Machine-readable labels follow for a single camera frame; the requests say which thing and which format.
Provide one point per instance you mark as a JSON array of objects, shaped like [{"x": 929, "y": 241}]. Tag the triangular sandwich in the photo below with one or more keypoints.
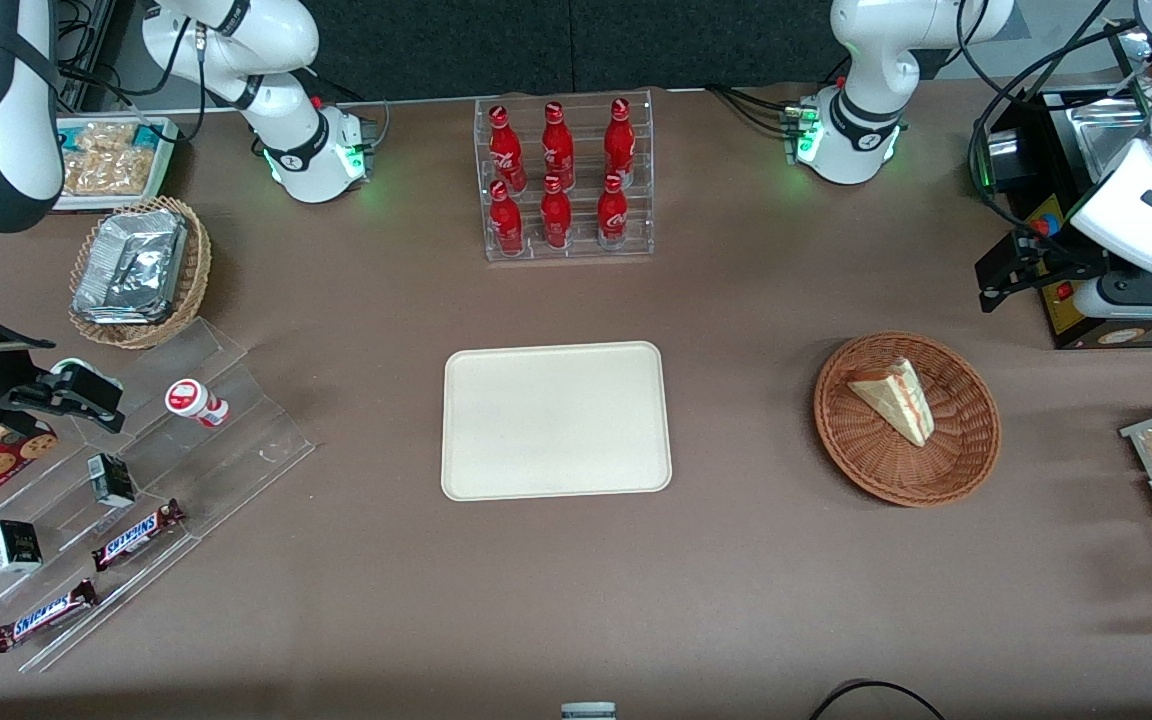
[{"x": 896, "y": 400}]

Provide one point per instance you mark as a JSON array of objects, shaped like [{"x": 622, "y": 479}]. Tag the silver foil container stack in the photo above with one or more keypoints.
[{"x": 131, "y": 265}]

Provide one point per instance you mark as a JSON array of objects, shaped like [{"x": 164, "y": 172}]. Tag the cream plastic tray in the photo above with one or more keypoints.
[{"x": 556, "y": 420}]

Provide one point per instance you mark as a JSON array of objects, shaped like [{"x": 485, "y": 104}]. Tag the brown round wicker basket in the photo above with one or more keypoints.
[{"x": 856, "y": 470}]

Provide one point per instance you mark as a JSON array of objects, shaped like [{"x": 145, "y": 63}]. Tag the grey camera mount top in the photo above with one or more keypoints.
[{"x": 588, "y": 712}]

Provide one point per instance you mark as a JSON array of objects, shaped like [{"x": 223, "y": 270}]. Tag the red cola bottle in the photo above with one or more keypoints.
[
  {"x": 556, "y": 218},
  {"x": 558, "y": 150},
  {"x": 507, "y": 225},
  {"x": 620, "y": 145},
  {"x": 506, "y": 150},
  {"x": 613, "y": 215}
]

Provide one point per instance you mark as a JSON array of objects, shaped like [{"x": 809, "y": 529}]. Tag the clear acrylic stepped stand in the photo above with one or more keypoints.
[{"x": 256, "y": 440}]

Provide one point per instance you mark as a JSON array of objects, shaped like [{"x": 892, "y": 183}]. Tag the white snack tray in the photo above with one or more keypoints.
[{"x": 116, "y": 203}]

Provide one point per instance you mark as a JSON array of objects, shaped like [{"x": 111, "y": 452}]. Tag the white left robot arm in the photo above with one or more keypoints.
[{"x": 866, "y": 60}]

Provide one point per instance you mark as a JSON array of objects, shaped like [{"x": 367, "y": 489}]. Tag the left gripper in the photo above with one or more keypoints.
[{"x": 1058, "y": 262}]

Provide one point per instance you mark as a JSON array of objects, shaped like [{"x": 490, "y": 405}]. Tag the red white yogurt cup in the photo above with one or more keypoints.
[{"x": 186, "y": 398}]

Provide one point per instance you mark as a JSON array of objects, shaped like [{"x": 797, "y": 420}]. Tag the Snickers chocolate bar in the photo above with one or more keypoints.
[
  {"x": 136, "y": 537},
  {"x": 44, "y": 616}
]

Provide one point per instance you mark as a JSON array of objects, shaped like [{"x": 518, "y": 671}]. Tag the light tan wicker basket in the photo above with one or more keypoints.
[{"x": 191, "y": 290}]

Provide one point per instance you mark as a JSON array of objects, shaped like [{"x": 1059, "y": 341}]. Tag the small black carton box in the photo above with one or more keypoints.
[
  {"x": 111, "y": 482},
  {"x": 14, "y": 547}
]

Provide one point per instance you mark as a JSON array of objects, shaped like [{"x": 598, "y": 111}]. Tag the clear acrylic bottle rack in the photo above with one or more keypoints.
[{"x": 531, "y": 252}]

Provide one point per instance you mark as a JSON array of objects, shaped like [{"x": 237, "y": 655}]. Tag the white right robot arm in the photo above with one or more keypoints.
[{"x": 286, "y": 60}]

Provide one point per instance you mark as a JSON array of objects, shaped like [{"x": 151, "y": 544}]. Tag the black food warmer case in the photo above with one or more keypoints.
[{"x": 1026, "y": 120}]

